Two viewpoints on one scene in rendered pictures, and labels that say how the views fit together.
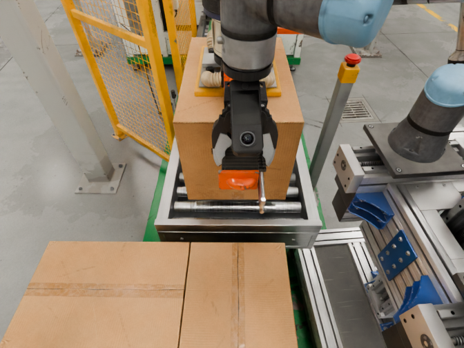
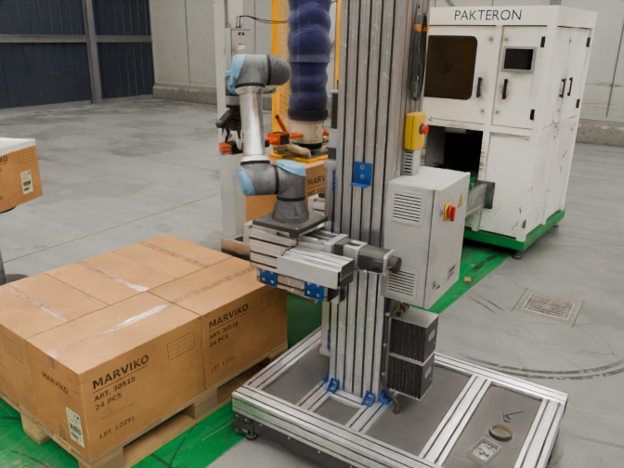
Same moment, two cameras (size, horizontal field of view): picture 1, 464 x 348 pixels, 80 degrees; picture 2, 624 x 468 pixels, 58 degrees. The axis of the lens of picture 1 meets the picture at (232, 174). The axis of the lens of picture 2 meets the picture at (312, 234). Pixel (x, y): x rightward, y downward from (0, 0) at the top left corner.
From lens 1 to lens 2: 2.51 m
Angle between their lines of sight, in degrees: 42
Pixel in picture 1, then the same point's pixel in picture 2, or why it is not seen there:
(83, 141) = (232, 218)
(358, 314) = (319, 370)
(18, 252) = not seen: hidden behind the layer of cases
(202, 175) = (254, 203)
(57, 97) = (230, 175)
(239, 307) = (226, 279)
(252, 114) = (226, 117)
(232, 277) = (237, 272)
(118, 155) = not seen: hidden behind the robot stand
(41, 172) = not seen: hidden behind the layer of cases
